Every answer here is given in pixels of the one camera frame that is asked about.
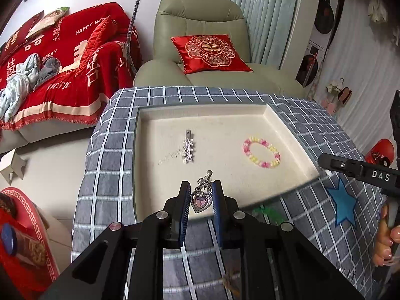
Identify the red round patterned table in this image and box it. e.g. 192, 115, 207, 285
0, 187, 61, 294

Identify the pink yellow bead bracelet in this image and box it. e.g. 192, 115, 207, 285
243, 136, 281, 169

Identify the white cloth wall decoration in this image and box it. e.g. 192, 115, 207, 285
368, 0, 389, 24

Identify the red round object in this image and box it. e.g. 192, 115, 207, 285
365, 139, 396, 168

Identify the brown braided bracelet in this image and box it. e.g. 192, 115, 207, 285
222, 269, 241, 292

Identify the person's right hand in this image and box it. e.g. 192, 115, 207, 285
373, 203, 400, 266

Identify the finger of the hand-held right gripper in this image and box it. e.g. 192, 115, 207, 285
318, 153, 366, 179

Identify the red embroidered cushion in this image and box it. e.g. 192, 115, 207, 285
171, 34, 254, 75

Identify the light blue garment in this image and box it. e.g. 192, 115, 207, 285
0, 53, 43, 122

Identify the can with blue lid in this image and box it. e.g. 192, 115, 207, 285
1, 223, 47, 268

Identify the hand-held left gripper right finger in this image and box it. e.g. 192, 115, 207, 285
212, 180, 365, 300

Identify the black vinyl record wall decoration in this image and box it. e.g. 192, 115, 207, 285
314, 0, 335, 35
295, 53, 319, 88

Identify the green bracelet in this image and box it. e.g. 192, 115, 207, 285
252, 205, 286, 224

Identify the light blue curtain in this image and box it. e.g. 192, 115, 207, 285
234, 0, 306, 69

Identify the grey garment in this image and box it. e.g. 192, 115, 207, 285
33, 58, 62, 90

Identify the silver rhinestone hair clip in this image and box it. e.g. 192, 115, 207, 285
182, 129, 196, 164

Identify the white curtain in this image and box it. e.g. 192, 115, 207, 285
312, 0, 400, 163

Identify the grey plaid table cloth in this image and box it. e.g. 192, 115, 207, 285
71, 86, 388, 300

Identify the cream jewelry tray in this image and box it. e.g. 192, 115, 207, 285
133, 101, 321, 222

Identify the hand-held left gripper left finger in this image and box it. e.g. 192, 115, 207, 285
40, 180, 192, 300

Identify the blue star patch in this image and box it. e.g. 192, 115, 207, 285
326, 176, 359, 228

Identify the thin silver chain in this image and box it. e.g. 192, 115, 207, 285
156, 150, 185, 166

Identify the pink wall hanging decoration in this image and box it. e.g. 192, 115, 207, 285
322, 78, 354, 114

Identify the red printed sofa cover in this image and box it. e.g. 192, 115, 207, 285
0, 2, 143, 132

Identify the beige sofa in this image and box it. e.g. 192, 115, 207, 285
0, 119, 105, 155

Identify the beige leather armchair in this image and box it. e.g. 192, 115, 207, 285
133, 0, 308, 101

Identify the dark red pillow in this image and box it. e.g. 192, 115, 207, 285
0, 11, 45, 64

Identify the printed photo pillow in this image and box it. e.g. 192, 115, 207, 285
25, 6, 70, 40

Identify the red satin pillow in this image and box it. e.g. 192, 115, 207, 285
79, 15, 119, 73

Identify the small white stool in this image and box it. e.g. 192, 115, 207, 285
0, 149, 28, 186

